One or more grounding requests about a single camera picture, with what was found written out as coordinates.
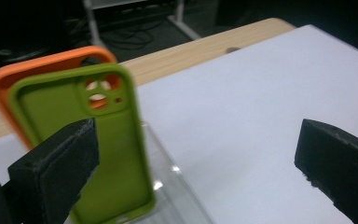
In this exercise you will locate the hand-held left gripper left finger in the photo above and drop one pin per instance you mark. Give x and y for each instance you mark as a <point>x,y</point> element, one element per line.
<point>52,174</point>

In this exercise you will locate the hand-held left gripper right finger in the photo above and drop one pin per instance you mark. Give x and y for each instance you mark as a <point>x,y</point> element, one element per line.
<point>341,161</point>

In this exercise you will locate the green phone case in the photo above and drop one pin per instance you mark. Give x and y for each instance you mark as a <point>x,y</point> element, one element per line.
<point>118,149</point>

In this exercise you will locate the orange phone case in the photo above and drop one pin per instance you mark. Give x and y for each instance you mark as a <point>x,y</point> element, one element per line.
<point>43,63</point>

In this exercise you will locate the clear plastic tray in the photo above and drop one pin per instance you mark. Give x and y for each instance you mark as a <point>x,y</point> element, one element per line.
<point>177,196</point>

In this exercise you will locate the white table cover sheet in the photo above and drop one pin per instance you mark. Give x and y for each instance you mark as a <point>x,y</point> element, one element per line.
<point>245,93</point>

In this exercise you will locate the wooden table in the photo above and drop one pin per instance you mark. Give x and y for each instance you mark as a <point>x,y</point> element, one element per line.
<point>183,56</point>

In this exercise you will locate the white metal table frame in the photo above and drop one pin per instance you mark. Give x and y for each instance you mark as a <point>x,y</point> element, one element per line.
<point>183,25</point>

